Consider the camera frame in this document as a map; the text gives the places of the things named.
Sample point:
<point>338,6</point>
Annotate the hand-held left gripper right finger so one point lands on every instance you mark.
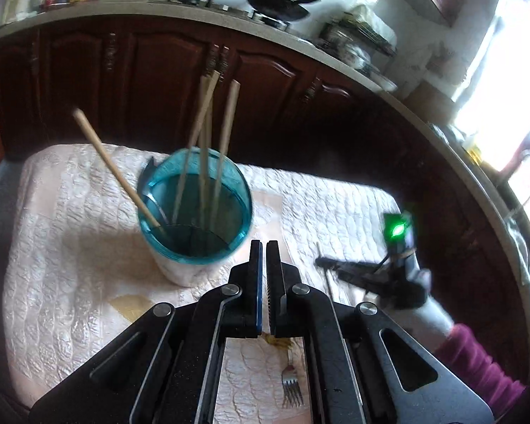
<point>271,282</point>

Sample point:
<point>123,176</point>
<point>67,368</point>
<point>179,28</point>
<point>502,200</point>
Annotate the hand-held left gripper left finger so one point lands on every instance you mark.
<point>258,282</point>

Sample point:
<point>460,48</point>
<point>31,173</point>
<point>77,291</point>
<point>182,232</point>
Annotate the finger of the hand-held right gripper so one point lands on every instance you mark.
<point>357,281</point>
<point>344,267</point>

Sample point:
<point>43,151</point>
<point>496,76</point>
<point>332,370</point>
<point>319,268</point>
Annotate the teal plastic cup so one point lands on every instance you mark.
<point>190,256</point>

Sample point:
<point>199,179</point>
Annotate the wooden chopstick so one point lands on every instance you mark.
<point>106,159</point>
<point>227,128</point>
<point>195,132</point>
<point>204,163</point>

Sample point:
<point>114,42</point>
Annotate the person's right forearm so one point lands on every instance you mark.
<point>477,362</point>

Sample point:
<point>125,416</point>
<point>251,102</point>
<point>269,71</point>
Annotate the person's right hand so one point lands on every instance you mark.
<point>428,318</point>

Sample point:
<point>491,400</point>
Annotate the metal fork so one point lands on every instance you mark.
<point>292,388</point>

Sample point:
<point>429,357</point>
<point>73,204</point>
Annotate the yellow bottle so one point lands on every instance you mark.
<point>475,150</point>

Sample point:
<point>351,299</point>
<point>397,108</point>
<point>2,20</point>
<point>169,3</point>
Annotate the metal spoon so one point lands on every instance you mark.
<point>149,172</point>

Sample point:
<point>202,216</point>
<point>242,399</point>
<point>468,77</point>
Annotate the curved sink faucet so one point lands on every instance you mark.
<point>529,154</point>

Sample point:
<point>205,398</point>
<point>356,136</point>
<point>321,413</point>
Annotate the white quilted mat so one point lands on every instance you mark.
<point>70,229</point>

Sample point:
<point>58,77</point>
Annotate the patterned white bowl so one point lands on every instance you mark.
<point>357,56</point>

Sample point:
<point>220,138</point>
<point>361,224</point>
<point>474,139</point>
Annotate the bright window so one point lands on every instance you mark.
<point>503,75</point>

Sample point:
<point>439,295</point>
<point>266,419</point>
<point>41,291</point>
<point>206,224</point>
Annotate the brown wooden base cabinets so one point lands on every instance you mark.
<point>159,75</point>

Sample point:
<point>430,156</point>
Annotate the black wok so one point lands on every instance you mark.
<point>276,4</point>

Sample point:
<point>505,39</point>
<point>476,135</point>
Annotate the grey stone countertop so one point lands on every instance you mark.
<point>115,9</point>

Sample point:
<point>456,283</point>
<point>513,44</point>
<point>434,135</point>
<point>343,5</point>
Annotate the cream microwave oven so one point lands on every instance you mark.
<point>15,2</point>

